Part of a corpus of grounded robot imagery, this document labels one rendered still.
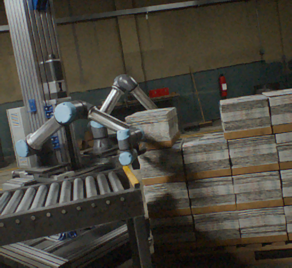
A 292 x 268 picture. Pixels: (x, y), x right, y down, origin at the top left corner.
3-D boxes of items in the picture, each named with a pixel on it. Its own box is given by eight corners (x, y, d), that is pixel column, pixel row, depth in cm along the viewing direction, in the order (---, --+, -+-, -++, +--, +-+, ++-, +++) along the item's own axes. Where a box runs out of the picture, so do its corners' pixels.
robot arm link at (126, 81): (129, 69, 293) (170, 115, 306) (125, 70, 304) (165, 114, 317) (118, 80, 291) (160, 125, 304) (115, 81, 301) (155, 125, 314)
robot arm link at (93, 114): (78, 112, 246) (142, 145, 229) (68, 114, 236) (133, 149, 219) (83, 95, 242) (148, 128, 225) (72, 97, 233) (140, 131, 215)
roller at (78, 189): (80, 187, 219) (84, 179, 219) (80, 212, 173) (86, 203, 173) (72, 183, 218) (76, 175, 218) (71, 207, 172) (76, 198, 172)
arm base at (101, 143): (89, 151, 294) (86, 138, 293) (104, 146, 305) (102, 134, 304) (101, 151, 284) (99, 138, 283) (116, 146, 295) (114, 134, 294)
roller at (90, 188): (89, 185, 220) (96, 179, 220) (93, 210, 173) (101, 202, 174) (83, 179, 219) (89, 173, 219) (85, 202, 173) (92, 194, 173)
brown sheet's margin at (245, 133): (222, 130, 277) (222, 124, 277) (263, 125, 272) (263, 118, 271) (224, 139, 240) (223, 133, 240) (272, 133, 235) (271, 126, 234)
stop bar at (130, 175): (128, 168, 220) (128, 165, 220) (141, 186, 177) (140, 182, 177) (123, 169, 219) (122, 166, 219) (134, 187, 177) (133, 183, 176)
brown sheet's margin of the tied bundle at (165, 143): (135, 146, 268) (134, 141, 267) (175, 142, 261) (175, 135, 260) (129, 151, 252) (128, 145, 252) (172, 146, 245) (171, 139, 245)
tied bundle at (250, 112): (222, 131, 277) (218, 100, 275) (264, 125, 272) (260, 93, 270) (224, 141, 240) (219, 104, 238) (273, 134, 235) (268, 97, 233)
